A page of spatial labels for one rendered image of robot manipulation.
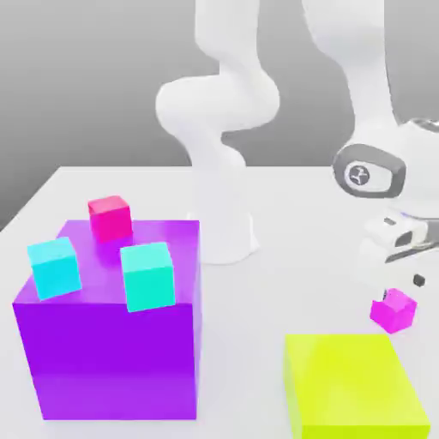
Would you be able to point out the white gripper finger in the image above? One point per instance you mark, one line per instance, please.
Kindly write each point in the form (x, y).
(384, 294)
(419, 280)

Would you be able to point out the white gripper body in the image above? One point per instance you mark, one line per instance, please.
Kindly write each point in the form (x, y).
(399, 265)

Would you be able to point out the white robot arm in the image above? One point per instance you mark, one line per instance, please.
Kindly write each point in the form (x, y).
(219, 103)

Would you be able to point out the small magenta cube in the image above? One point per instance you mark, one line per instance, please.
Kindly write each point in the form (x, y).
(394, 313)

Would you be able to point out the small turquoise cube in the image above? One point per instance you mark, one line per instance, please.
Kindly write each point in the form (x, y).
(148, 279)

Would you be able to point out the small red cube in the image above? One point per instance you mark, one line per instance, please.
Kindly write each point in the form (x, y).
(110, 219)

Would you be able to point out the small cyan cube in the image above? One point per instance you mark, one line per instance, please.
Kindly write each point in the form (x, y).
(55, 271)

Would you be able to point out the large yellow-green box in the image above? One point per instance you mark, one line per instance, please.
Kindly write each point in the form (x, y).
(353, 387)

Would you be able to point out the large purple box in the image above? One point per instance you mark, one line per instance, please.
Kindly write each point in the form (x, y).
(109, 360)

